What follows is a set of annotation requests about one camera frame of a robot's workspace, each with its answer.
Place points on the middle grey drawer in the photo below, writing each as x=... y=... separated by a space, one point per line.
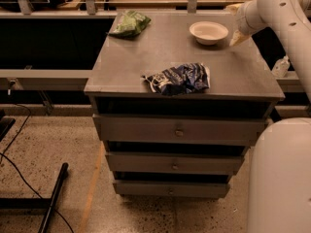
x=169 y=163

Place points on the grey drawer cabinet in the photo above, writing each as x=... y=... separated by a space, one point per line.
x=177 y=117

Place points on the green chip bag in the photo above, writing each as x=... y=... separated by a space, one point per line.
x=131 y=24

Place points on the top grey drawer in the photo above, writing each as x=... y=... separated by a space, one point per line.
x=182 y=130

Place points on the clear plastic bottle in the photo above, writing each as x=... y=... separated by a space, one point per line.
x=281 y=67

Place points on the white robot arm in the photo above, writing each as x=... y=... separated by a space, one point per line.
x=280 y=172

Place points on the blue chip bag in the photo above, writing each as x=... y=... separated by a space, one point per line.
x=184 y=79

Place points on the bottom grey drawer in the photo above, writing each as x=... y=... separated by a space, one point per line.
x=199 y=190

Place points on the grey drawer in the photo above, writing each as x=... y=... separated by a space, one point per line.
x=182 y=130
x=169 y=163
x=199 y=190

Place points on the white paper bowl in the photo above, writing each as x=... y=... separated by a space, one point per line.
x=208 y=33

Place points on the black floor stand leg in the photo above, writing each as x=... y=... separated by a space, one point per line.
x=45 y=204

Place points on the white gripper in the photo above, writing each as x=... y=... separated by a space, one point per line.
x=242 y=19

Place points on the grey metal rail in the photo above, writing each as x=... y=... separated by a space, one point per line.
x=31 y=79

